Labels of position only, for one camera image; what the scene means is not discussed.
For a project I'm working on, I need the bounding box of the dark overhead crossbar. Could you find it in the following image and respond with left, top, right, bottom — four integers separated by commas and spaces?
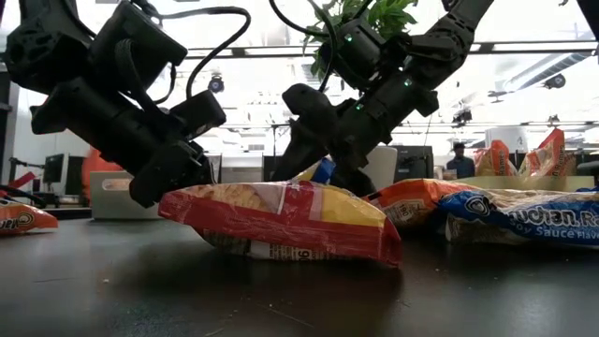
184, 40, 599, 61

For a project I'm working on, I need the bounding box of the green leafy plant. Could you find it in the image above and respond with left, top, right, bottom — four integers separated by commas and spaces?
303, 0, 420, 81

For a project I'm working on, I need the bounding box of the black computer monitor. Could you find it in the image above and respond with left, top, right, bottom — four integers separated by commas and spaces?
404, 145, 435, 183
65, 155, 85, 196
42, 153, 66, 184

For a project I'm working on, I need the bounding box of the black left camera cable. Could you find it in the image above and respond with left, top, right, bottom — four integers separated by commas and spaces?
139, 4, 253, 102

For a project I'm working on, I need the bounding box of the red Maruchan noodle pack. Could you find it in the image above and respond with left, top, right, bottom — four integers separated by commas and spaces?
157, 180, 403, 269

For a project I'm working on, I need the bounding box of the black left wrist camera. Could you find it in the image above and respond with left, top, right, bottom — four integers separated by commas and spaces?
168, 90, 228, 140

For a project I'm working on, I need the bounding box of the black camera cable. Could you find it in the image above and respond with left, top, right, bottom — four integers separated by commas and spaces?
139, 4, 253, 102
269, 0, 339, 93

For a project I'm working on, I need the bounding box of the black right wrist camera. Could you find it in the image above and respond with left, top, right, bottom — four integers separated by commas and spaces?
282, 82, 339, 122

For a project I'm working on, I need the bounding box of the red strap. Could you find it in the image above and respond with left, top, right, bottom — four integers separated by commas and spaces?
8, 171, 37, 189

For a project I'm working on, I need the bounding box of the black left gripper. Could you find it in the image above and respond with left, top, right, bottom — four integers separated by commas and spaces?
31, 78, 215, 210

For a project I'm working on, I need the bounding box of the white cylindrical column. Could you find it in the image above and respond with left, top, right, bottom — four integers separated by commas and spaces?
485, 125, 530, 154

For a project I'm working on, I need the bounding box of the black right camera cable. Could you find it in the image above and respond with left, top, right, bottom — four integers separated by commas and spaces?
269, 0, 339, 93

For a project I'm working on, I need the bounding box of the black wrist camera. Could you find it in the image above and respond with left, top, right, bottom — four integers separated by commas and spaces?
168, 90, 228, 140
282, 82, 339, 122

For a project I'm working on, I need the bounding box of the black chair back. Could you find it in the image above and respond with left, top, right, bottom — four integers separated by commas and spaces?
576, 161, 599, 189

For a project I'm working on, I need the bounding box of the yellow-green plastic bin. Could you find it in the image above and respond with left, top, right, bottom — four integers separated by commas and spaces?
448, 175, 582, 193

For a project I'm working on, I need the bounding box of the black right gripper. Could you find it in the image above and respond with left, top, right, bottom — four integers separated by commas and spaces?
270, 69, 441, 198

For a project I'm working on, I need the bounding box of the light grey plastic bin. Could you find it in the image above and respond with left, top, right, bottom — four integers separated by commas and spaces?
89, 170, 163, 221

